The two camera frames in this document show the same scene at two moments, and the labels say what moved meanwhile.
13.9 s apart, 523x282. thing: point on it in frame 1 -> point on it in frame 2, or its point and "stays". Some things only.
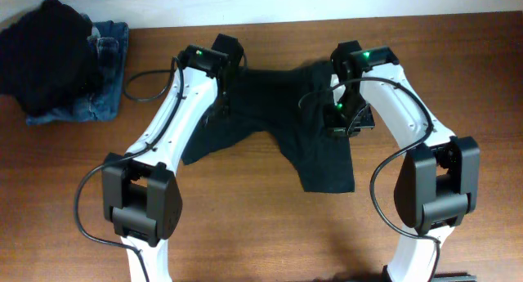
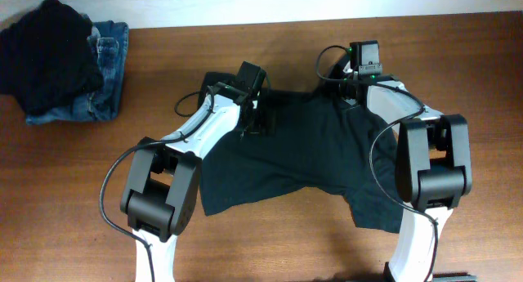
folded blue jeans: (110, 41) stays
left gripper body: (221, 109) -> (256, 123)
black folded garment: (47, 60) stays
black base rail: (437, 277) stays
